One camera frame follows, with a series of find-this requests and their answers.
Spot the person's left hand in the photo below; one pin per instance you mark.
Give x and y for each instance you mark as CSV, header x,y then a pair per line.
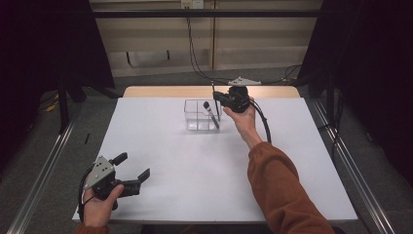
x,y
97,211

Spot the black horizontal frame bar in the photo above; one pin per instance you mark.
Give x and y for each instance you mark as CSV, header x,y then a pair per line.
x,y
207,13

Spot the person's right hand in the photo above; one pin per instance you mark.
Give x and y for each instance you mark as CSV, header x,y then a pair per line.
x,y
246,123

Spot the black metal stand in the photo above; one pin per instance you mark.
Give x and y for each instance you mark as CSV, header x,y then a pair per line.
x,y
330,97
63,107

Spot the thin black makeup brush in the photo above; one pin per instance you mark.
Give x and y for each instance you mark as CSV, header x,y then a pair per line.
x,y
217,112

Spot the wooden table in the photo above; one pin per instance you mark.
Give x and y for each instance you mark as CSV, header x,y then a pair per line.
x,y
162,91

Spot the small black stick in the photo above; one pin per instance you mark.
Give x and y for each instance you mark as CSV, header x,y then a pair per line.
x,y
87,138

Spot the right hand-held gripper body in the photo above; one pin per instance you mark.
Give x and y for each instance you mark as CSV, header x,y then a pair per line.
x,y
238,99

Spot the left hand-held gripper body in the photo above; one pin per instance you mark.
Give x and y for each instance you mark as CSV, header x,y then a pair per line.
x,y
104,182

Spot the clear plastic organizer box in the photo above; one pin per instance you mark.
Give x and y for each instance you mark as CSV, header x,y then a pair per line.
x,y
195,117

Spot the fluffy black makeup brush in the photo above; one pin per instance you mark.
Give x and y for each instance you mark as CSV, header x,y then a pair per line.
x,y
210,113

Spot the aluminium floor rail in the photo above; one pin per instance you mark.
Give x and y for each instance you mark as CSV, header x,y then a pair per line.
x,y
357,175
42,172

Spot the black curtain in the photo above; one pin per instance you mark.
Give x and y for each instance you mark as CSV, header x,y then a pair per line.
x,y
373,65
39,48

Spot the white wall power outlet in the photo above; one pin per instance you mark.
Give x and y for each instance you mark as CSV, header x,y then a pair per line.
x,y
192,3

